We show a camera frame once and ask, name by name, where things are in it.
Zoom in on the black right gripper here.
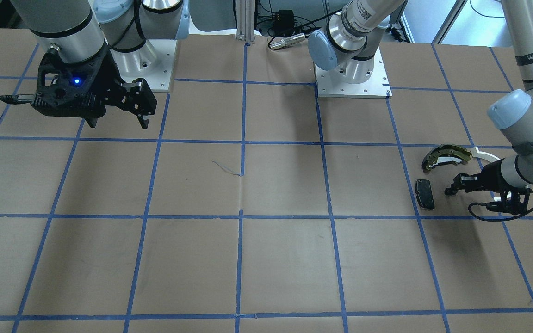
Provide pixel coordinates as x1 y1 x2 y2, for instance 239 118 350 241
31 46 157 130

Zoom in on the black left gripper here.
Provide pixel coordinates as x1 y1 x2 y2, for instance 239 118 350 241
444 160 532 216

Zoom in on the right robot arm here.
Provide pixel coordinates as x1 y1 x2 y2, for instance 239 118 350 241
0 0 190 130

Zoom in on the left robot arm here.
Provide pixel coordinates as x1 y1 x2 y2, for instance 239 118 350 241
308 0 533 220

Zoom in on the olive brake shoe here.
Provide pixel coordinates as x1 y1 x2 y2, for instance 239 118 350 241
421 144 472 173

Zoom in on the white curved plastic part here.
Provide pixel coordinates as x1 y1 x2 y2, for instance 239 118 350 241
470 146 501 163

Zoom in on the black brake pad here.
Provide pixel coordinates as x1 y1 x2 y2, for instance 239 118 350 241
415 179 435 210

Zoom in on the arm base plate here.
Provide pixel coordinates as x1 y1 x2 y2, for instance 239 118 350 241
111 40 178 93
314 48 393 99

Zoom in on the aluminium frame post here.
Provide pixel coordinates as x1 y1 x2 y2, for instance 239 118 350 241
234 0 256 45

